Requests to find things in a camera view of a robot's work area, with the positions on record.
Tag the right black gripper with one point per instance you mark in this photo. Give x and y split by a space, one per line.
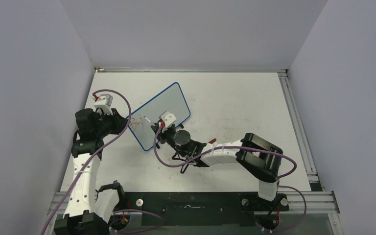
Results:
161 136

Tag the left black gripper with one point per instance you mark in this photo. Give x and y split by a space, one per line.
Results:
119 122

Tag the blue framed whiteboard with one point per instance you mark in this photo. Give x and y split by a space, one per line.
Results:
170 99

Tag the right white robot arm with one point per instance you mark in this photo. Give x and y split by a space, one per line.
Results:
264 160

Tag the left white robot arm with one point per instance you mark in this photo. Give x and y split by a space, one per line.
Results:
87 214

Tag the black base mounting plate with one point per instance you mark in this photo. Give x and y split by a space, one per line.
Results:
203 208

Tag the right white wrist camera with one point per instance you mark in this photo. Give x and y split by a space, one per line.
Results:
167 119

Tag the aluminium frame rail right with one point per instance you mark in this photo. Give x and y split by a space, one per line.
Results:
300 134

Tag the aluminium frame rail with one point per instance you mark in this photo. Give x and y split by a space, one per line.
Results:
321 202
300 134

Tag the aluminium frame rail front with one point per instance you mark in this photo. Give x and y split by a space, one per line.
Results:
321 202

